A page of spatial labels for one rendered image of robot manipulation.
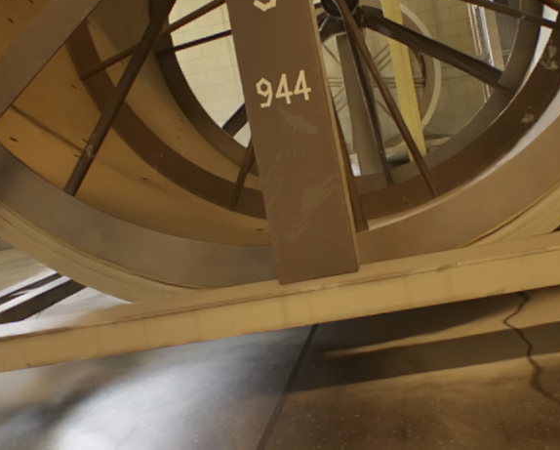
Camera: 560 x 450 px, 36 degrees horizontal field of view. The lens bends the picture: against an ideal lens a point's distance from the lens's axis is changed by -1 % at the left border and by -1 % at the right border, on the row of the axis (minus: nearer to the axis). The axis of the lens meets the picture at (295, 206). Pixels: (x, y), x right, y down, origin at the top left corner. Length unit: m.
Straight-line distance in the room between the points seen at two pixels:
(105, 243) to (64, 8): 0.42
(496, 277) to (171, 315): 0.47
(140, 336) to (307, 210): 0.31
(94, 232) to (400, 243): 0.55
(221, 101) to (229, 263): 10.48
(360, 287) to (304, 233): 0.12
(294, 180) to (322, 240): 0.10
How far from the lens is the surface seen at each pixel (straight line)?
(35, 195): 1.61
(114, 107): 1.57
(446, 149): 3.45
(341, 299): 1.22
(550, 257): 1.23
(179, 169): 2.55
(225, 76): 11.97
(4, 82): 1.48
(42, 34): 1.45
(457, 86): 11.73
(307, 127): 1.26
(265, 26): 1.28
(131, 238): 1.56
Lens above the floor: 0.39
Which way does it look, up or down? 4 degrees down
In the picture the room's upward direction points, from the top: 11 degrees counter-clockwise
